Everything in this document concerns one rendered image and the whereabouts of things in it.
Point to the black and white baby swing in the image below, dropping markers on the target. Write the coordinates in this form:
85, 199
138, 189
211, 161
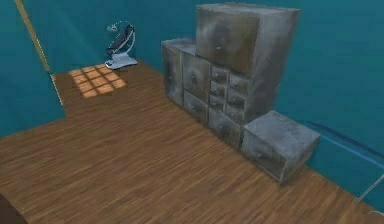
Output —
120, 50

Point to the dark brown furniture corner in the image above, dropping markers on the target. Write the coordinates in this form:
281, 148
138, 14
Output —
8, 211

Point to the grey stepped drawer cabinet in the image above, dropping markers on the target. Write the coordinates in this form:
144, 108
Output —
233, 66

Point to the blue bar metal frame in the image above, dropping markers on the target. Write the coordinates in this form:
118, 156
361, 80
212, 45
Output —
353, 148

